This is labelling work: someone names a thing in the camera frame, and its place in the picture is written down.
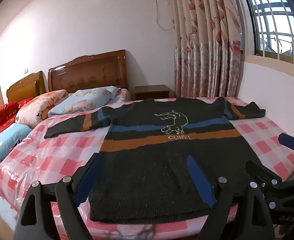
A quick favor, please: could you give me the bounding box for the black striped knit sweater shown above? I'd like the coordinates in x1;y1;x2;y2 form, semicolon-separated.
45;98;265;224

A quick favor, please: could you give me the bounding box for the pink checkered bed sheet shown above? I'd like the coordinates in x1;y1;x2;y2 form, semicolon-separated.
0;96;294;240

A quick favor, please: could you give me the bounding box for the light blue cloud pillow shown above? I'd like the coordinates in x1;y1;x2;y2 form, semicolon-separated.
0;123;32;163

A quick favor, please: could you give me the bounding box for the window with metal grille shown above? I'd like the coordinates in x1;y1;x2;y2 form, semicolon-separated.
246;0;294;64

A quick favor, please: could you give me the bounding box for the orange floral pillow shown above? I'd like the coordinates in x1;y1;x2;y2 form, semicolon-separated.
15;89;68;128

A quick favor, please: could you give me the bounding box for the red blanket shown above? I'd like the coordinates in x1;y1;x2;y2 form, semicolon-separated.
0;98;33;133

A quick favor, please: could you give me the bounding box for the blue floral pillow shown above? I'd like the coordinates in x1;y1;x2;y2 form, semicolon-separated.
48;86;120;118

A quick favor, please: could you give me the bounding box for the light wooden headboard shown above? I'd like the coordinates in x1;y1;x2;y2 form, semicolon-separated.
6;71;47;102

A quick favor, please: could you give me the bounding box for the pink floral curtain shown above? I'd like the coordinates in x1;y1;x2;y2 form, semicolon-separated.
170;0;241;98

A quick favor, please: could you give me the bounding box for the wooden nightstand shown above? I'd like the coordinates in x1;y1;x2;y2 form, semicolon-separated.
134;85;175;100

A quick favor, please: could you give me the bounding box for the pink floral quilt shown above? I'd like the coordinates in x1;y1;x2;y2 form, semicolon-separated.
108;88;131;104

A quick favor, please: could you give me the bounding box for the dark wooden headboard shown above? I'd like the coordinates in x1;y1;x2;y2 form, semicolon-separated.
48;50;129;93

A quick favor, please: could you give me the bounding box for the white power cord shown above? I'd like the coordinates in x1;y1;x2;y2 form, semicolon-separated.
153;0;175;32

